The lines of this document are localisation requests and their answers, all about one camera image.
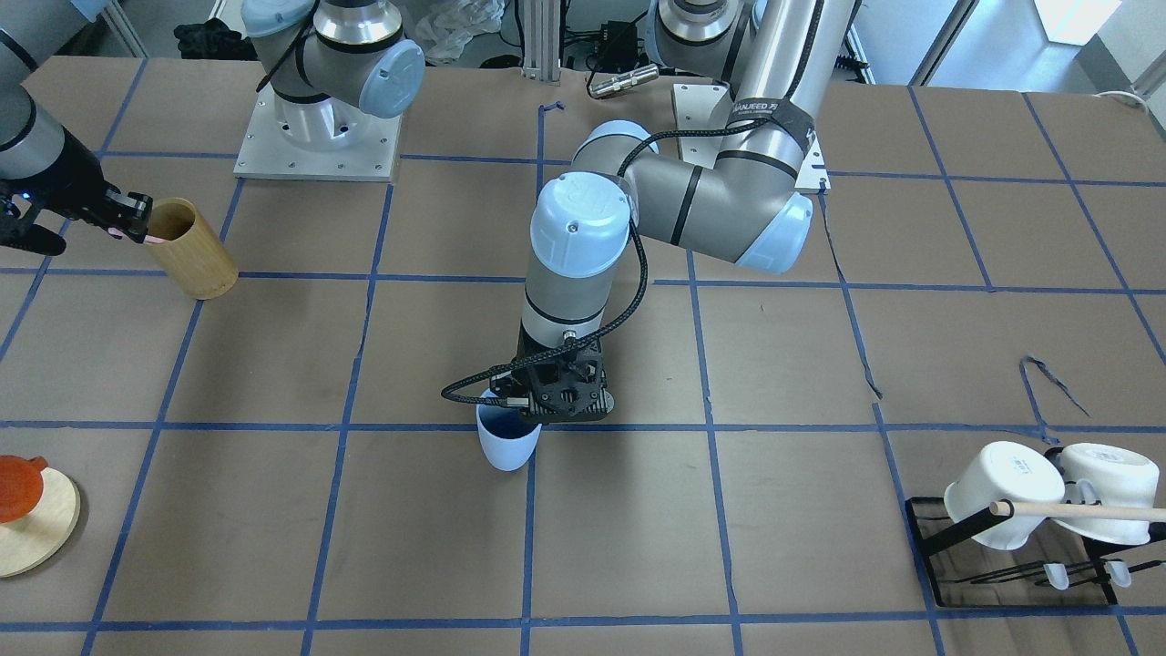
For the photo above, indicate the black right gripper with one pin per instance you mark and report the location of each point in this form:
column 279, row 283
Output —
column 62, row 189

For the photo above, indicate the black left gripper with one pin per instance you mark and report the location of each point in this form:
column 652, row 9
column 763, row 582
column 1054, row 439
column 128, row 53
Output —
column 527, row 359

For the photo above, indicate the light blue plastic cup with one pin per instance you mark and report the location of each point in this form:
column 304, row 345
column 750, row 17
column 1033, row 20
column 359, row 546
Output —
column 507, row 440

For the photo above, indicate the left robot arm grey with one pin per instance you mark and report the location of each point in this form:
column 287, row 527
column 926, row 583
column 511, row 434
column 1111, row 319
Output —
column 727, row 191

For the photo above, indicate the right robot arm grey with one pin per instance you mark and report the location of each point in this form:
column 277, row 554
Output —
column 350, row 51

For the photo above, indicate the bamboo chopstick holder cup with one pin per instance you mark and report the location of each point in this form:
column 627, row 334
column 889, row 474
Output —
column 184, row 245

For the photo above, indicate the black cloth bundle background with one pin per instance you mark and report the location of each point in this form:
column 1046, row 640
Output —
column 212, row 41

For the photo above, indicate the orange red silicone lid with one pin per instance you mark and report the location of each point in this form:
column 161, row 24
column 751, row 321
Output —
column 22, row 485

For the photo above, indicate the silver metal cylinder tool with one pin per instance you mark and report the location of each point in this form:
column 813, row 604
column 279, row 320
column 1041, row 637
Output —
column 623, row 82

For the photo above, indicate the black power adapter box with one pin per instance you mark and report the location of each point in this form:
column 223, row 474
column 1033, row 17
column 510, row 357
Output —
column 617, row 41

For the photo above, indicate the round wooden coaster board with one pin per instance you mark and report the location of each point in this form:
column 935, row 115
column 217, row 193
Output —
column 29, row 541

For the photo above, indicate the crumpled clear plastic bag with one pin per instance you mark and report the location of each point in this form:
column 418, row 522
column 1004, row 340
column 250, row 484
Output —
column 450, row 25

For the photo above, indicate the white mug near rack end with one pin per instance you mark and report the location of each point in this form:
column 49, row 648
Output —
column 1003, row 470

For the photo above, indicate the aluminium frame post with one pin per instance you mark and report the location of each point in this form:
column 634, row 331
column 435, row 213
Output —
column 541, row 39

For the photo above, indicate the wooden rack handle rod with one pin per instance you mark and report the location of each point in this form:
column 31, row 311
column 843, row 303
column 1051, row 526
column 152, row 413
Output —
column 1014, row 509

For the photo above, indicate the black wire mug rack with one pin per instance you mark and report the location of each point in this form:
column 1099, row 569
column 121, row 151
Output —
column 986, row 561

